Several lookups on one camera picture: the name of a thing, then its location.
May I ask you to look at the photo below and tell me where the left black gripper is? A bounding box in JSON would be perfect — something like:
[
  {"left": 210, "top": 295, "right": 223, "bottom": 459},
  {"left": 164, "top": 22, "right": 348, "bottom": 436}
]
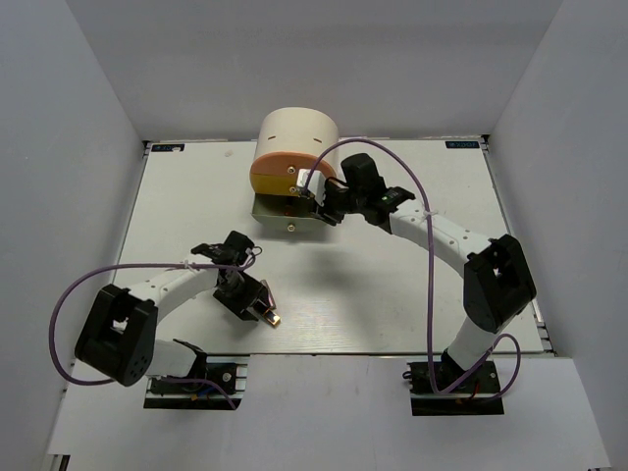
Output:
[{"left": 213, "top": 269, "right": 270, "bottom": 321}]

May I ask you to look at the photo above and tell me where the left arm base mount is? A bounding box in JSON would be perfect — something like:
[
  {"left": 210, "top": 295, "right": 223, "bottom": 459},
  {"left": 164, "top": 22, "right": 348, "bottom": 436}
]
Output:
[{"left": 143, "top": 356, "right": 250, "bottom": 411}]

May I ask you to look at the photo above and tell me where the black gold lipstick case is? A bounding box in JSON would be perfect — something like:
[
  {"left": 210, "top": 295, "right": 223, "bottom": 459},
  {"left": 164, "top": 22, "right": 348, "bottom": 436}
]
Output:
[{"left": 257, "top": 308, "right": 281, "bottom": 328}]

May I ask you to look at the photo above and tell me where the round beige orange organizer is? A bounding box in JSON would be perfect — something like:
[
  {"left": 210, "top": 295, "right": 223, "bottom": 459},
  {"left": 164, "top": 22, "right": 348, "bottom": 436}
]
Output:
[{"left": 249, "top": 107, "right": 340, "bottom": 234}]

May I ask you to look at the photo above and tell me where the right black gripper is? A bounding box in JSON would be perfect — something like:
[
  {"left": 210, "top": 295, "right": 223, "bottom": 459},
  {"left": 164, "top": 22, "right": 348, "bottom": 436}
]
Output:
[{"left": 308, "top": 182, "right": 365, "bottom": 228}]

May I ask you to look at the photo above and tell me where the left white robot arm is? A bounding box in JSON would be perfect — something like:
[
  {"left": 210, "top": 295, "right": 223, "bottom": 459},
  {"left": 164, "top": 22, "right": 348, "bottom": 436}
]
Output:
[{"left": 75, "top": 231, "right": 275, "bottom": 392}]

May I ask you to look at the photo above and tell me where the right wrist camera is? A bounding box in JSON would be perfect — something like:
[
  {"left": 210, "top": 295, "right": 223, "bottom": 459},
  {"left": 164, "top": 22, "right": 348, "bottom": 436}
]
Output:
[{"left": 296, "top": 169, "right": 326, "bottom": 206}]

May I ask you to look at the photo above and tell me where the rose gold lipstick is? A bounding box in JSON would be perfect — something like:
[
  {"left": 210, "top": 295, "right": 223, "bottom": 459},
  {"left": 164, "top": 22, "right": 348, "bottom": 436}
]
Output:
[{"left": 260, "top": 280, "right": 276, "bottom": 310}]

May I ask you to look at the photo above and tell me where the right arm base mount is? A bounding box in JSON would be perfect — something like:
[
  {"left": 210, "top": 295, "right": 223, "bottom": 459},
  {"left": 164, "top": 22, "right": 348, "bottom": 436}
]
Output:
[{"left": 402, "top": 361, "right": 504, "bottom": 417}]

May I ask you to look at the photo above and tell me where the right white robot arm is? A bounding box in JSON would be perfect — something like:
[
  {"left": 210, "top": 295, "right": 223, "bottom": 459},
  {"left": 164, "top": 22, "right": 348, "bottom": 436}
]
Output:
[{"left": 297, "top": 153, "right": 537, "bottom": 393}]

